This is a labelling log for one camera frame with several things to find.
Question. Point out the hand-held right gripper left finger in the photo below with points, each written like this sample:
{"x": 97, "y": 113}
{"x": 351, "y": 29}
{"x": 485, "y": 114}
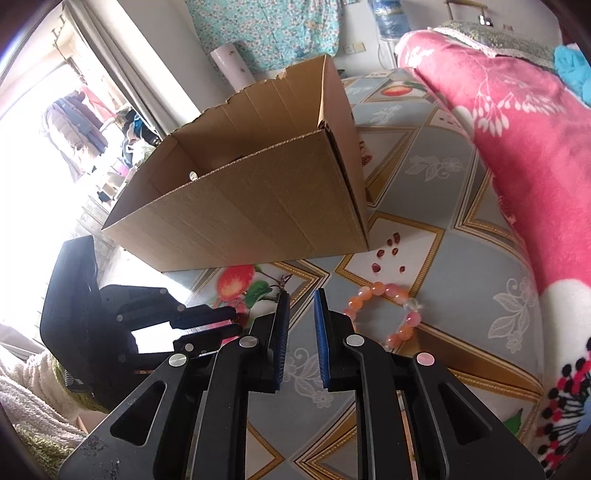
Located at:
{"x": 282, "y": 341}

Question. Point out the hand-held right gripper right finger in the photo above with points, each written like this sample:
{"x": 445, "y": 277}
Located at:
{"x": 321, "y": 339}

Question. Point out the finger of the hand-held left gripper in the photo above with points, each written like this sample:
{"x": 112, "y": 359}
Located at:
{"x": 205, "y": 316}
{"x": 212, "y": 339}

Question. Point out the brown cardboard box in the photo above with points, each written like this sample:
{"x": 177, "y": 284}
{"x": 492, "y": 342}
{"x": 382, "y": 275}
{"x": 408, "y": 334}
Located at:
{"x": 258, "y": 207}

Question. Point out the green fluffy garment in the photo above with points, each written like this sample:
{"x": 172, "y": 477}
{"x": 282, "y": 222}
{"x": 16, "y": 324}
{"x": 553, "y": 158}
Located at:
{"x": 51, "y": 445}

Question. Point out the fruit print tablecloth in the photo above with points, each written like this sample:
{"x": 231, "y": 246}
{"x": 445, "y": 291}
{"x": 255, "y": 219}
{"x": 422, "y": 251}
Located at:
{"x": 461, "y": 277}

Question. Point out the pile of clothes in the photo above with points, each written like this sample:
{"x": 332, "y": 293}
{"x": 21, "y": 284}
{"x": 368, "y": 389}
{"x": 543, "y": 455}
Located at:
{"x": 138, "y": 138}

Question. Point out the hanging clothes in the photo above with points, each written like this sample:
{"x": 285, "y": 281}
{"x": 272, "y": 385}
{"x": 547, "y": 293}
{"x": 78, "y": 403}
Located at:
{"x": 74, "y": 129}

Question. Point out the white paper roll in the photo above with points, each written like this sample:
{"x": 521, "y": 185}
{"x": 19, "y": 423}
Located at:
{"x": 231, "y": 64}

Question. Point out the white window curtain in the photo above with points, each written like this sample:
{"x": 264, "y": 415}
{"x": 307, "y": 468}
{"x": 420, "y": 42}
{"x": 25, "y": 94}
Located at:
{"x": 152, "y": 60}

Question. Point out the pink floral blanket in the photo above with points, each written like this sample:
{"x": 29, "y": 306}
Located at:
{"x": 521, "y": 161}

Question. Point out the teal floral hanging cloth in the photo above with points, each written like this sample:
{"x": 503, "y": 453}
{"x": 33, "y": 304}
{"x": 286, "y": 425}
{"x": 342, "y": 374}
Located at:
{"x": 268, "y": 32}

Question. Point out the blue water bottle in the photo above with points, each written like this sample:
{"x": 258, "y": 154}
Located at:
{"x": 390, "y": 18}

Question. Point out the silver sequin cloth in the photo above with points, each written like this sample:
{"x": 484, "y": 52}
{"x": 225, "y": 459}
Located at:
{"x": 494, "y": 39}

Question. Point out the blue quilt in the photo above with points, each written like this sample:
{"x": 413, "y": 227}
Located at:
{"x": 575, "y": 69}

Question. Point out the wall socket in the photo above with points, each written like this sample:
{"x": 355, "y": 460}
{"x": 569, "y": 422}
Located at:
{"x": 354, "y": 47}

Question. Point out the wooden frame stand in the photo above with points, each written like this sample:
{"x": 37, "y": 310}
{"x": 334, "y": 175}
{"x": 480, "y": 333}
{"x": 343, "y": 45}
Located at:
{"x": 466, "y": 4}

